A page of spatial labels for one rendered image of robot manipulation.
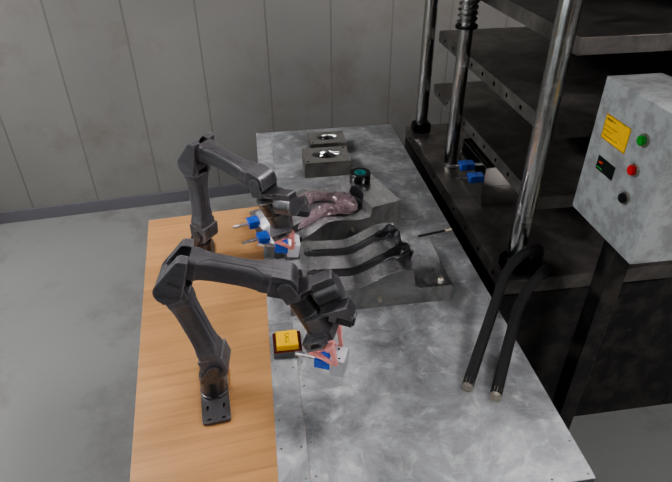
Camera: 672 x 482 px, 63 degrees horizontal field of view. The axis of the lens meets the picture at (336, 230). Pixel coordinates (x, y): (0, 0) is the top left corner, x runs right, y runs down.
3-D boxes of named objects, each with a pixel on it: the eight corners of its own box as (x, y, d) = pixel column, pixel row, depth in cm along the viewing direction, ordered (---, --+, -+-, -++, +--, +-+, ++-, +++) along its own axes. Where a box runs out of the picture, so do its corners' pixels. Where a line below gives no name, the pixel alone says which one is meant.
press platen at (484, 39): (547, 140, 165) (551, 124, 163) (438, 41, 256) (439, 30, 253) (768, 124, 174) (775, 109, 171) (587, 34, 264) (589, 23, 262)
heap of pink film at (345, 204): (301, 232, 193) (300, 213, 189) (282, 208, 206) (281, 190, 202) (366, 215, 202) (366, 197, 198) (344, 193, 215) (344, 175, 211)
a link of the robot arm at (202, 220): (219, 236, 187) (209, 150, 168) (205, 246, 182) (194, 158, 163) (204, 231, 189) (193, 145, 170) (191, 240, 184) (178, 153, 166)
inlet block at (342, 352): (292, 367, 136) (291, 352, 133) (298, 353, 140) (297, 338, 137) (343, 378, 134) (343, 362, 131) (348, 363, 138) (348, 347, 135)
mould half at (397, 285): (291, 316, 166) (288, 281, 159) (285, 264, 187) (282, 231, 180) (450, 299, 172) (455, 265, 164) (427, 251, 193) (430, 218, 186)
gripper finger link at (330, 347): (352, 348, 134) (334, 320, 131) (345, 370, 128) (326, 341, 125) (329, 353, 137) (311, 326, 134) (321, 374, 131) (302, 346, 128)
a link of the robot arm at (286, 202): (305, 207, 161) (297, 169, 156) (289, 221, 155) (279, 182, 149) (274, 204, 167) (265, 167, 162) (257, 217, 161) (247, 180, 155)
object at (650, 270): (501, 295, 185) (504, 281, 181) (405, 136, 292) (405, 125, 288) (727, 271, 195) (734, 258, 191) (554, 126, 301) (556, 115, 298)
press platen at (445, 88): (531, 210, 179) (534, 197, 177) (433, 93, 270) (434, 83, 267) (736, 192, 188) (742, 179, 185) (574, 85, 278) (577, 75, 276)
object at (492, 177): (479, 206, 221) (486, 167, 211) (457, 175, 243) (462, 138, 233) (595, 196, 226) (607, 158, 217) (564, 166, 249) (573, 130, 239)
